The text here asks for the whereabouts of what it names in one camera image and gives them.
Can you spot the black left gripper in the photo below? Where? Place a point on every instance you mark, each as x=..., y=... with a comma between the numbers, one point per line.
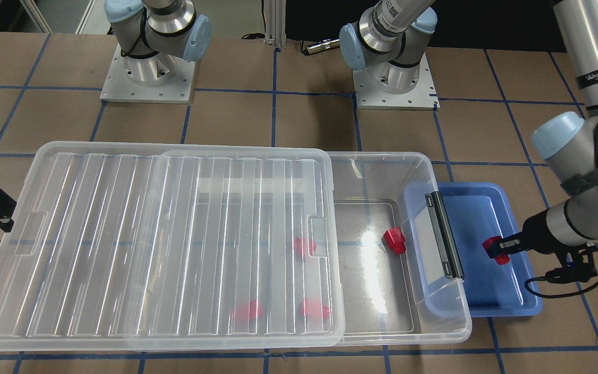
x=536, y=228

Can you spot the red block box centre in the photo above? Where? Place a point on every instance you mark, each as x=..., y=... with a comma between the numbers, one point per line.
x=303, y=247

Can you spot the blue plastic tray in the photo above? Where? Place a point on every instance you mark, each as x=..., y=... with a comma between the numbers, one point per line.
x=476, y=211

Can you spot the black box handle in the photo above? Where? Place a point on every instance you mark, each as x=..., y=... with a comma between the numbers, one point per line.
x=445, y=239

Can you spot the aluminium frame post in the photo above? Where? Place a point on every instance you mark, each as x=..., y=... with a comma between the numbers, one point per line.
x=274, y=21

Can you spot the clear plastic box lid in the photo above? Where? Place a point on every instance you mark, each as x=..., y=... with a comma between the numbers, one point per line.
x=74, y=268

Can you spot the clear plastic storage box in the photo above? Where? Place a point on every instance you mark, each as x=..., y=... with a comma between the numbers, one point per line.
x=403, y=291

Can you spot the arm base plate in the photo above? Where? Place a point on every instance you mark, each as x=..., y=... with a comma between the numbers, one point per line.
x=159, y=79
x=389, y=87

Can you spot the red block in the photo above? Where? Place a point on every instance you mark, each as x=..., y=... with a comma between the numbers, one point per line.
x=501, y=256
x=395, y=240

